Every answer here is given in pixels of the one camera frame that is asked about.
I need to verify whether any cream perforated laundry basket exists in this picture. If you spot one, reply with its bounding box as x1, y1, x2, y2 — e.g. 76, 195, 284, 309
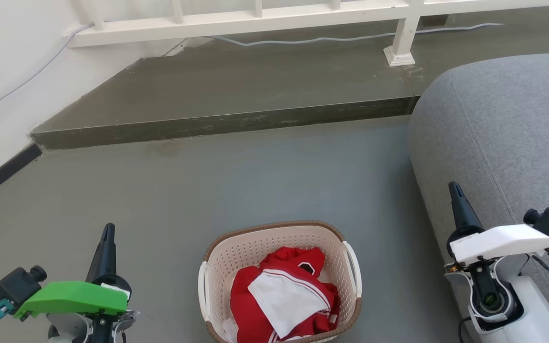
197, 220, 364, 343

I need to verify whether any white metal railing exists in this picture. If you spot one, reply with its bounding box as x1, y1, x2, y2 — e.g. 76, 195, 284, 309
67, 0, 549, 67

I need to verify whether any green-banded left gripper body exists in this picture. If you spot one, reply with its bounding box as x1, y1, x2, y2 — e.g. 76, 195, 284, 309
15, 273, 140, 343

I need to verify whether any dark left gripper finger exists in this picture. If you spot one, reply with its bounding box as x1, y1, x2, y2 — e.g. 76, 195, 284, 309
85, 222, 117, 285

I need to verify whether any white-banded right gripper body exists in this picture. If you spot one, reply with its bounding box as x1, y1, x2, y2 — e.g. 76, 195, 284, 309
444, 224, 549, 274

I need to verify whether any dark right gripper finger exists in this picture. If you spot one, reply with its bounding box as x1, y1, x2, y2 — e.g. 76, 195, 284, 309
448, 181, 485, 235

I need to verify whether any grey fabric sofa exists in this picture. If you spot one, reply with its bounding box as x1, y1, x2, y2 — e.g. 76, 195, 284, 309
407, 51, 549, 334

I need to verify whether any red garment with white stripes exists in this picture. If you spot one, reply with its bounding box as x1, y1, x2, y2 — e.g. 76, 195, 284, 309
229, 246, 342, 343

